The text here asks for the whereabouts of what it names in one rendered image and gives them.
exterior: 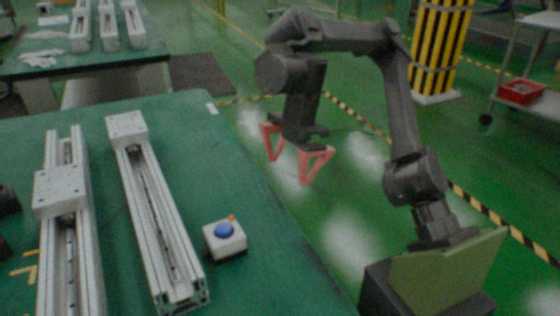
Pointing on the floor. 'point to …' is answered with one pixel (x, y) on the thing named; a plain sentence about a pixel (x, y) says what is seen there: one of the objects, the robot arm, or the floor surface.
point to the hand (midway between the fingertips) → (288, 168)
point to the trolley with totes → (513, 91)
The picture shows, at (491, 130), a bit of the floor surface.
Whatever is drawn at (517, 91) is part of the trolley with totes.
